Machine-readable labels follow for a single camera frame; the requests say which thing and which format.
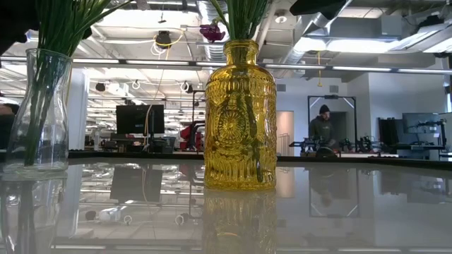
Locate black computer monitor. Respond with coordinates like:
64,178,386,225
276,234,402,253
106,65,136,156
115,104,166,135

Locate yellow hanging cord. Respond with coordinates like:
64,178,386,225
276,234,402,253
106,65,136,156
316,51,323,88

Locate red machine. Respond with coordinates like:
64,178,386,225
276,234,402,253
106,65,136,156
179,121,206,152

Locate black robot station frame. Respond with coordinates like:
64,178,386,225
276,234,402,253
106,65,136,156
307,94,358,156

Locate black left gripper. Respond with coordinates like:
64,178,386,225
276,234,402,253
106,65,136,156
0,0,94,56

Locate black upright screen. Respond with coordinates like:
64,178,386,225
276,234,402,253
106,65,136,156
378,116,400,146

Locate person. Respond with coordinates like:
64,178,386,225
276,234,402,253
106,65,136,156
308,104,337,149

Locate black background robot arms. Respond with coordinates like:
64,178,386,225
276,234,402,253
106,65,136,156
288,135,376,158

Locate yellow embossed glass vase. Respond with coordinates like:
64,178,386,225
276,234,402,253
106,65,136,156
203,38,279,192

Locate grey wide monitor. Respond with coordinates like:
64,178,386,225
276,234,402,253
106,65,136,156
401,111,448,135

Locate black cable loop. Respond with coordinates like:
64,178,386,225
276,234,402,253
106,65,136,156
314,146,338,159

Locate clear glass vase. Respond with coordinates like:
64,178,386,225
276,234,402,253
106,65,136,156
2,47,74,174

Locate white flower bunch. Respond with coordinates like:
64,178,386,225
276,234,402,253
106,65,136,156
23,0,133,167

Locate black aluminium table frame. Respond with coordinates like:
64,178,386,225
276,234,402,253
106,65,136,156
0,150,452,169

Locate purple flower bunch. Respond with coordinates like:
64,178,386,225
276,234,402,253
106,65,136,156
198,0,271,183

